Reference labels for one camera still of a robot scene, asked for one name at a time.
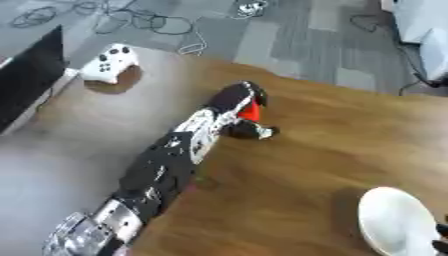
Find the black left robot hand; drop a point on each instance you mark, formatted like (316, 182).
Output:
(230, 96)

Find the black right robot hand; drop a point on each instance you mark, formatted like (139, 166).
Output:
(443, 238)

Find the red block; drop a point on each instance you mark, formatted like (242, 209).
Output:
(251, 113)

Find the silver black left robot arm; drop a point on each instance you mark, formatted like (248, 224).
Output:
(160, 170)

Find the black box with white rim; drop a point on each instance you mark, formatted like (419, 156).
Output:
(29, 76)

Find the white round plate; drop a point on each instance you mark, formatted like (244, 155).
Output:
(396, 221)

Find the white power strip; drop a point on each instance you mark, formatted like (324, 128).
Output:
(251, 8)

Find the white game controller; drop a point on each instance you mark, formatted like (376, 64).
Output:
(109, 63)

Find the white cabinet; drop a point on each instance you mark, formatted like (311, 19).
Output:
(423, 30)

